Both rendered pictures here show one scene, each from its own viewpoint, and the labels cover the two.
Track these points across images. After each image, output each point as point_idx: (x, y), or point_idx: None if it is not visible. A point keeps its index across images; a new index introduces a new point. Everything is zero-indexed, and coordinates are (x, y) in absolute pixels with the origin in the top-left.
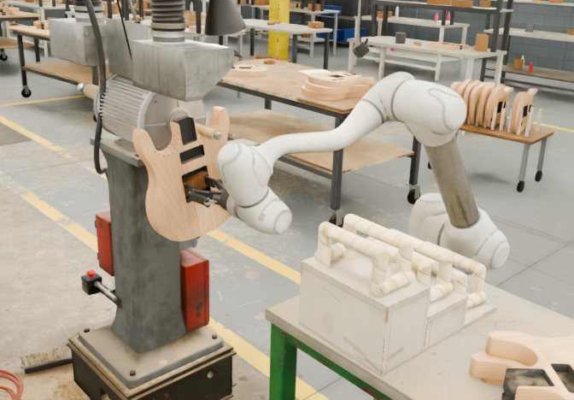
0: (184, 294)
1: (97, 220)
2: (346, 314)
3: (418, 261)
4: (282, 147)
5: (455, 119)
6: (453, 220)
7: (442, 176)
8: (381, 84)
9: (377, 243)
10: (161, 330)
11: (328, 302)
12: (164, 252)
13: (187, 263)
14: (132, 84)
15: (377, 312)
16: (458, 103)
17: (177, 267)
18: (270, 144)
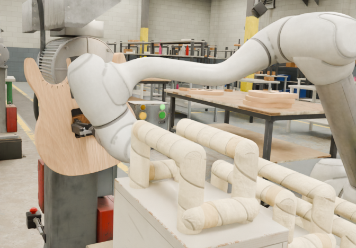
0: (98, 236)
1: (38, 164)
2: None
3: (276, 189)
4: (145, 66)
5: (350, 44)
6: (353, 179)
7: (337, 124)
8: (270, 24)
9: (225, 166)
10: None
11: (133, 240)
12: (80, 195)
13: (103, 208)
14: (60, 41)
15: None
16: (354, 26)
17: (92, 210)
18: (132, 62)
